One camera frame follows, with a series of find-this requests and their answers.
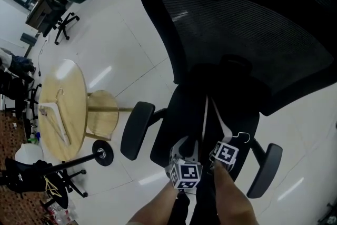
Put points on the black mesh office chair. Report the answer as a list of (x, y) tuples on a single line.
[(237, 34)]

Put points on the person's left forearm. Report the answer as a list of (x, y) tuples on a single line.
[(155, 205)]

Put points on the black jacket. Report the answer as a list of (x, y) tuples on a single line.
[(216, 81)]

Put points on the person's black trousers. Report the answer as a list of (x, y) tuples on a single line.
[(204, 205)]

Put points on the person's right forearm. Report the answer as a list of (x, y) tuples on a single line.
[(234, 197)]

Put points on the pile of clear plastic bottles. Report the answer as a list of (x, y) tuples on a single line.
[(58, 214)]

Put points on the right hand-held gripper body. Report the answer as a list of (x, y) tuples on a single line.
[(225, 152)]

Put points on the round light wooden table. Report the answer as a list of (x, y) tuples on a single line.
[(71, 81)]

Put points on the black metal coat rack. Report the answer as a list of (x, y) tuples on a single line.
[(103, 152)]

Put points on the dark green cylinder bin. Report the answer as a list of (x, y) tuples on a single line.
[(27, 38)]

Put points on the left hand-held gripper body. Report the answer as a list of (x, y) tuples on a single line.
[(187, 174)]

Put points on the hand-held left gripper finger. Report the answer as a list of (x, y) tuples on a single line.
[(196, 152), (176, 148)]

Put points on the dark wooden cabinet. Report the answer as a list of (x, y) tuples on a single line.
[(39, 13)]

